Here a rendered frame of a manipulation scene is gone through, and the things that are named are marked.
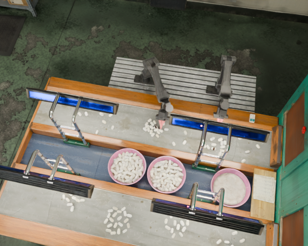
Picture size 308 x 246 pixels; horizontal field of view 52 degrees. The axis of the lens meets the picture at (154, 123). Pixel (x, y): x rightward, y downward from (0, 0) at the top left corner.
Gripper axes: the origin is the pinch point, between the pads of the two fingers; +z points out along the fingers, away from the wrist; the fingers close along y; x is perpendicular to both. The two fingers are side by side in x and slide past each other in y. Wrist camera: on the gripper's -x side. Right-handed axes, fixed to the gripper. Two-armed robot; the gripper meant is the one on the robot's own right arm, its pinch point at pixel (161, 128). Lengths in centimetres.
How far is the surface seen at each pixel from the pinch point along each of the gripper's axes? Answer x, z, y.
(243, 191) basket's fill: -19, 27, 64
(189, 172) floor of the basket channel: -10.1, 25.4, 26.6
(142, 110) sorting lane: 9.6, -8.6, -17.3
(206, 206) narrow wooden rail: -32, 38, 41
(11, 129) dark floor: 58, 48, -155
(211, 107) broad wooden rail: 15.6, -19.3, 33.9
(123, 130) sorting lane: -3.3, 6.7, -27.0
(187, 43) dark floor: 153, -64, -1
